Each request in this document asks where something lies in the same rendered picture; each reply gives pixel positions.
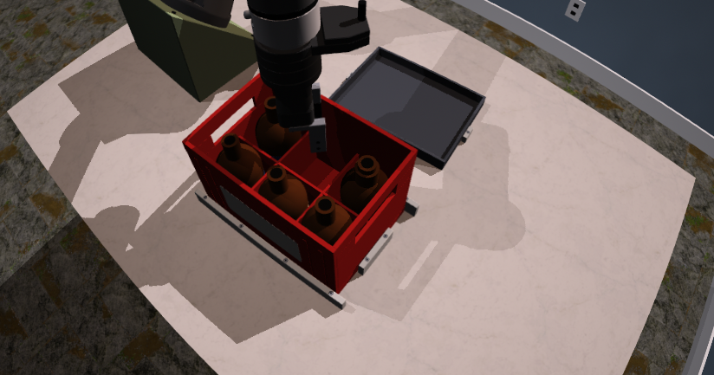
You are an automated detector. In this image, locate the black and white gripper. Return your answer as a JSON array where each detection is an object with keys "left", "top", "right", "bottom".
[{"left": 243, "top": 0, "right": 370, "bottom": 153}]

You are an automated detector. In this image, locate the brown bottle with red label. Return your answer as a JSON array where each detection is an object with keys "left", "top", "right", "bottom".
[{"left": 341, "top": 155, "right": 388, "bottom": 215}]

